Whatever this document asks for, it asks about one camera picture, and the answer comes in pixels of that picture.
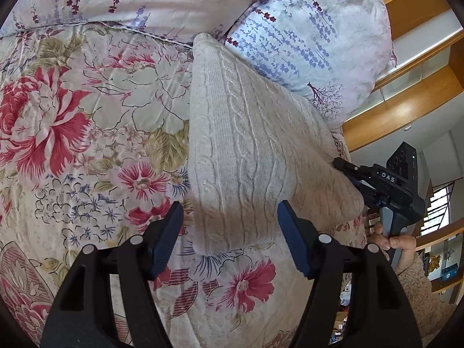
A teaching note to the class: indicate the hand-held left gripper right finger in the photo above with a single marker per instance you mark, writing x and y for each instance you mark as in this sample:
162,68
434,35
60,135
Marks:
293,239

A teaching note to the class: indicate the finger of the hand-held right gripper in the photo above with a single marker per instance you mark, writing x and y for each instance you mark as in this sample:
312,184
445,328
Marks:
353,169
364,188

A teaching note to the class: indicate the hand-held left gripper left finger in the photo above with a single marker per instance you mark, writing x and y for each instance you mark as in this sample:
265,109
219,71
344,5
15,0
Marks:
165,239

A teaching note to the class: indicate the person's beige fleece sleeved forearm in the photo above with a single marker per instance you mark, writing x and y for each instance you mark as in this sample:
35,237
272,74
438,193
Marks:
420,293

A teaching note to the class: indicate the person's right hand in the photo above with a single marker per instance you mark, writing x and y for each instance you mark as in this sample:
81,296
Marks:
404,243

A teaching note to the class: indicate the barred window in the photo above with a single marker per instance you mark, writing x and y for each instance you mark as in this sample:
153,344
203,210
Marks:
440,212

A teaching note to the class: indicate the wooden headboard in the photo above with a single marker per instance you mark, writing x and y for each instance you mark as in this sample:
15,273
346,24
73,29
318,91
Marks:
409,105

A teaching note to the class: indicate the assorted floor clutter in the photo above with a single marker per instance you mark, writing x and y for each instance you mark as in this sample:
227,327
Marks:
344,315

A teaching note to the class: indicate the blue box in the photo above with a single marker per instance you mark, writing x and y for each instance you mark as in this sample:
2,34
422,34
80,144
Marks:
450,272

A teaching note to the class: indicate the floral bedspread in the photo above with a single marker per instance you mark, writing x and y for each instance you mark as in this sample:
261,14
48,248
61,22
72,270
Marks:
90,123

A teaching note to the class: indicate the pale blue tree print pillow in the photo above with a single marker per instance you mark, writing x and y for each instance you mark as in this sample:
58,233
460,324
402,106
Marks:
311,36

